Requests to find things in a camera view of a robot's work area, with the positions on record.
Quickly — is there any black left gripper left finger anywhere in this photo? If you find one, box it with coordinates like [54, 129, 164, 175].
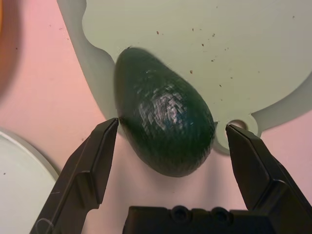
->
[30, 117, 119, 234]

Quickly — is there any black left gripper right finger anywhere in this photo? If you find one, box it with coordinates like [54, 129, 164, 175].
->
[225, 123, 312, 234]

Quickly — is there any dark green toy avocado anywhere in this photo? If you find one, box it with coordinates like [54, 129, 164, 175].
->
[114, 46, 216, 178]

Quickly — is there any mint green plate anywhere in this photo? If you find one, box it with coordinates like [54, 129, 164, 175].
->
[0, 126, 60, 234]

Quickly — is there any green cutting board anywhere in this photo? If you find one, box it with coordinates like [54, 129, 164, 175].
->
[56, 0, 312, 156]

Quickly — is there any yellow plate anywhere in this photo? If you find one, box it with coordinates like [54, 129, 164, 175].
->
[0, 0, 7, 49]

